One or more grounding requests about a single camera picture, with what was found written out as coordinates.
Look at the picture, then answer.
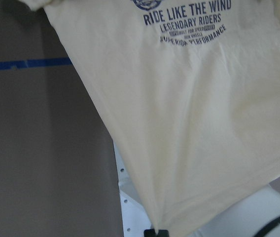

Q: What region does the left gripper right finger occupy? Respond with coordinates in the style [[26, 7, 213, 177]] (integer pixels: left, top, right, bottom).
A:
[[158, 230, 170, 237]]

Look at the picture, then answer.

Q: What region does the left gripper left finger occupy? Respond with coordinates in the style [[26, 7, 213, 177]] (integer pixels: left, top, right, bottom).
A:
[[143, 229, 156, 237]]

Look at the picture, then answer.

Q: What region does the cream long-sleeve printed shirt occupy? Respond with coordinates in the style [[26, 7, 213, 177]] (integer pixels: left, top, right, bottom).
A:
[[26, 0, 280, 237]]

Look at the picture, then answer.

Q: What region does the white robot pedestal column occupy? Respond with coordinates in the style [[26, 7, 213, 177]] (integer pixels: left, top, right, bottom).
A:
[[114, 147, 280, 237]]

